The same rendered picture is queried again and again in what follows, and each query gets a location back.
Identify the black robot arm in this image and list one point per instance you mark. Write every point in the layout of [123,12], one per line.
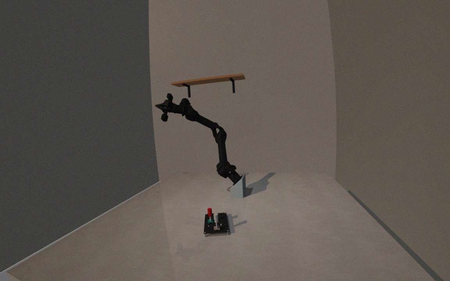
[223,167]

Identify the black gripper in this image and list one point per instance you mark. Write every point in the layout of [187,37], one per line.
[164,116]

